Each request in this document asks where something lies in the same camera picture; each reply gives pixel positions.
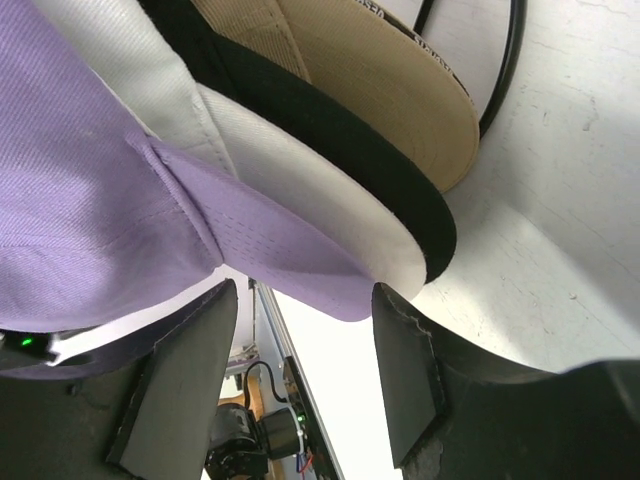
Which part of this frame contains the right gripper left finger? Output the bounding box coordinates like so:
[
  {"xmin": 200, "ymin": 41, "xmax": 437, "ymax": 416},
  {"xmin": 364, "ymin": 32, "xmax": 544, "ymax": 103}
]
[{"xmin": 1, "ymin": 280, "xmax": 238, "ymax": 479}]

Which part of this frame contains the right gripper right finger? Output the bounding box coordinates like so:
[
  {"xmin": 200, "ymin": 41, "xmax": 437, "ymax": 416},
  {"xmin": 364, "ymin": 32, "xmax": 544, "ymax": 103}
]
[{"xmin": 372, "ymin": 283, "xmax": 639, "ymax": 479}]

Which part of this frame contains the lavender cap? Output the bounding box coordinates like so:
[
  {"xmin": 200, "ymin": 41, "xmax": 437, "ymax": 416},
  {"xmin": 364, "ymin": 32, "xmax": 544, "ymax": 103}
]
[{"xmin": 1, "ymin": 1, "xmax": 373, "ymax": 332}]

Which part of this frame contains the white baseball cap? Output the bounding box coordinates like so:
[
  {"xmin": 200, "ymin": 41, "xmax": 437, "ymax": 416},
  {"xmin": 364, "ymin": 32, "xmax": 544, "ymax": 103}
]
[{"xmin": 36, "ymin": 1, "xmax": 427, "ymax": 299}]

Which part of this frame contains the black and white cap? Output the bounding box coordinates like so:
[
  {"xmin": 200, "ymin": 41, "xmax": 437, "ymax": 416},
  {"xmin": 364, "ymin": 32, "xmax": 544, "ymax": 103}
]
[{"xmin": 140, "ymin": 0, "xmax": 457, "ymax": 282}]

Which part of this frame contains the beige baseball cap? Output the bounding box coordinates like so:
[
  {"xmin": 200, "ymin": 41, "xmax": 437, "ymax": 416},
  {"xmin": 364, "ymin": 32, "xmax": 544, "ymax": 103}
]
[{"xmin": 194, "ymin": 1, "xmax": 479, "ymax": 192}]

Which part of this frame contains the aluminium frame rail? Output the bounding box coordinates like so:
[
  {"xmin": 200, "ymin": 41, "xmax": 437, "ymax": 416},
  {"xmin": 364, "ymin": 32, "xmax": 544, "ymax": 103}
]
[{"xmin": 252, "ymin": 283, "xmax": 344, "ymax": 480}]

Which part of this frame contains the black cap holder wire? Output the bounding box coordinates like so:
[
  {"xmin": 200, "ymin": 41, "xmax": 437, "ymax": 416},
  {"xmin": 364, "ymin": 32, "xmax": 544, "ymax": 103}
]
[{"xmin": 412, "ymin": 0, "xmax": 527, "ymax": 141}]

